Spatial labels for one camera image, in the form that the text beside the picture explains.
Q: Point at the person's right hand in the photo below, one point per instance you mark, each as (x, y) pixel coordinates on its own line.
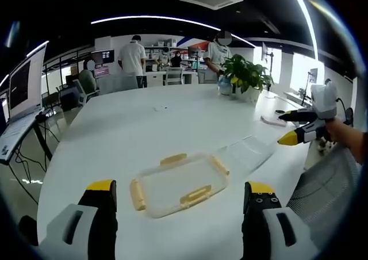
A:
(337, 129)

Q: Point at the clear lid with yellow buckles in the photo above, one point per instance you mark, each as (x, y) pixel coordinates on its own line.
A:
(181, 185)

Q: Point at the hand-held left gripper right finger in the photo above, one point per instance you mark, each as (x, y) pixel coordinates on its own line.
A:
(267, 214)

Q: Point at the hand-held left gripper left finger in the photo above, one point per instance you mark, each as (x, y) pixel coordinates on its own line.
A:
(86, 214)

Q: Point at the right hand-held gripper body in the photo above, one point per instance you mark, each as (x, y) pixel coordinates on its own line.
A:
(324, 101)

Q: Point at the blue white vase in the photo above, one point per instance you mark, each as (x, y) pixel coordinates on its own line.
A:
(224, 86)

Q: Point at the grey mesh office chair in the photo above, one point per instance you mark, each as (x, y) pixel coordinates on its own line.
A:
(325, 191)

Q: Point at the clear plastic container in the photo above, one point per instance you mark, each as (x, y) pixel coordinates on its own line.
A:
(247, 153)

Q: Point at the open laptop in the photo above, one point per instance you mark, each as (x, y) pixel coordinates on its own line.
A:
(24, 84)

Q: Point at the laptop stand table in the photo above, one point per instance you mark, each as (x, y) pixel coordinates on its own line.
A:
(17, 136)

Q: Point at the small dark table item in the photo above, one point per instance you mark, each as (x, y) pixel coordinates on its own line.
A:
(161, 108)

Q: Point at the long ceiling light strip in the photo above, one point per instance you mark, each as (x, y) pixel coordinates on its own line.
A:
(307, 18)
(161, 19)

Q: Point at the green potted plant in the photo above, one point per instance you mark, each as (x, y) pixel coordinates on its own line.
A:
(244, 73)

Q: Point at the white mesh chair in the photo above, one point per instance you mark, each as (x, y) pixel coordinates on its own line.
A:
(174, 76)

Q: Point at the dark wall monitor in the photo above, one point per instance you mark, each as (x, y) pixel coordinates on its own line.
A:
(102, 57)

